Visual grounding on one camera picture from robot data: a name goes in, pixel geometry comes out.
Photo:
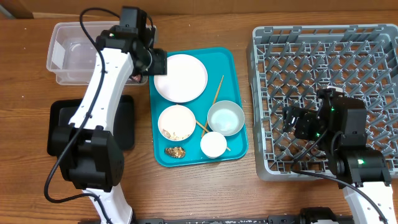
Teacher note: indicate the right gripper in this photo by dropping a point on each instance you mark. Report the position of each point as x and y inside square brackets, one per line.
[303, 116]

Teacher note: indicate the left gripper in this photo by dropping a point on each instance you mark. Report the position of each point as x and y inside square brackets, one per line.
[160, 65]

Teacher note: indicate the red snack wrapper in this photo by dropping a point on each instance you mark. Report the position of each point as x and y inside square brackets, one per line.
[136, 78]

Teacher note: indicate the small white cup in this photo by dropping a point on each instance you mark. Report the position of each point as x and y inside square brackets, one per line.
[213, 144]

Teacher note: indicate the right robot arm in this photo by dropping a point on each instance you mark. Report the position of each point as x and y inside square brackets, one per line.
[338, 128]

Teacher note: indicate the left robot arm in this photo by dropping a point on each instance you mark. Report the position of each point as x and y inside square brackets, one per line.
[87, 153]

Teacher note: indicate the grey dishwasher rack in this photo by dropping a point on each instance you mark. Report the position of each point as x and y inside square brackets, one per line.
[287, 65]

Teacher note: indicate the large white plate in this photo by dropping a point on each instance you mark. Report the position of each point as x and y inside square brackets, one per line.
[186, 79]

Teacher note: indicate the white bowl with crumbs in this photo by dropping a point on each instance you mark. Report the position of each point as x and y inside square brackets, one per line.
[176, 123]

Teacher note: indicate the teal serving tray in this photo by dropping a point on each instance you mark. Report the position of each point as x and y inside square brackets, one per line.
[218, 61]

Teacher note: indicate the clear plastic storage bin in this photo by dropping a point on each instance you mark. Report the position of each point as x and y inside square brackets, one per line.
[73, 58]

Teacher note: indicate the wooden chopstick slanted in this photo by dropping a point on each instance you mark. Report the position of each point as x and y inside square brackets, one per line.
[207, 131]

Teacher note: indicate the grey-green empty bowl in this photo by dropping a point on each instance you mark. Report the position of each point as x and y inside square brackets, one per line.
[226, 117]

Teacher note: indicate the wooden chopstick upright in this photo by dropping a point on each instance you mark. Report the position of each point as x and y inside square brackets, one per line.
[214, 101]

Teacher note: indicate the brown food scrap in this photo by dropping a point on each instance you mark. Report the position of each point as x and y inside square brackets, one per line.
[175, 152]

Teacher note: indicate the black plastic tray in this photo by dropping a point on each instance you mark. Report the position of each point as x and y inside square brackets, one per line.
[61, 111]

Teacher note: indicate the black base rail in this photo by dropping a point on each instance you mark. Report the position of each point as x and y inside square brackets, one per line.
[306, 215]

